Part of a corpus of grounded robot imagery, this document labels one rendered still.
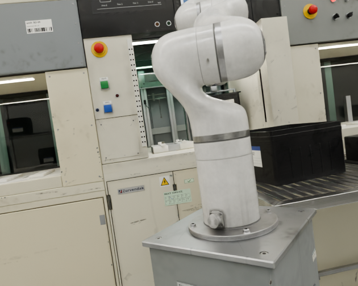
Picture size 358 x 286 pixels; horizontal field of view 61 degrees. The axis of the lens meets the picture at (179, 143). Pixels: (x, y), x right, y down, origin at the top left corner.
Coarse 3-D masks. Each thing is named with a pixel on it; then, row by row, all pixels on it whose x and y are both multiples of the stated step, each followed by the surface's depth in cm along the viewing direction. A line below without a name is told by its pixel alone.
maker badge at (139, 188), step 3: (135, 186) 131; (138, 186) 131; (141, 186) 131; (117, 189) 130; (120, 189) 130; (123, 189) 130; (126, 189) 131; (129, 189) 131; (132, 189) 131; (135, 189) 131; (138, 189) 131; (141, 189) 132; (120, 192) 130; (123, 192) 130; (126, 192) 131; (129, 192) 131
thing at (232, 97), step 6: (210, 90) 165; (216, 90) 163; (222, 90) 164; (228, 90) 165; (234, 90) 165; (216, 96) 155; (222, 96) 156; (228, 96) 156; (234, 96) 156; (234, 102) 156
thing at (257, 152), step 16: (272, 128) 124; (288, 128) 127; (304, 128) 97; (320, 128) 98; (336, 128) 100; (256, 144) 102; (272, 144) 94; (288, 144) 95; (304, 144) 97; (320, 144) 98; (336, 144) 100; (256, 160) 103; (272, 160) 94; (288, 160) 95; (304, 160) 97; (320, 160) 99; (336, 160) 100; (256, 176) 105; (272, 176) 96; (288, 176) 95; (304, 176) 97; (320, 176) 99
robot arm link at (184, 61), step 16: (176, 32) 61; (192, 32) 60; (208, 32) 59; (160, 48) 61; (176, 48) 59; (192, 48) 59; (208, 48) 58; (160, 64) 61; (176, 64) 59; (192, 64) 59; (208, 64) 59; (160, 80) 62; (176, 80) 60; (192, 80) 61; (208, 80) 62; (176, 96) 63; (192, 96) 59; (208, 96) 62; (192, 112) 61; (208, 112) 59; (224, 112) 59; (240, 112) 60; (192, 128) 63; (208, 128) 60; (224, 128) 59; (240, 128) 60
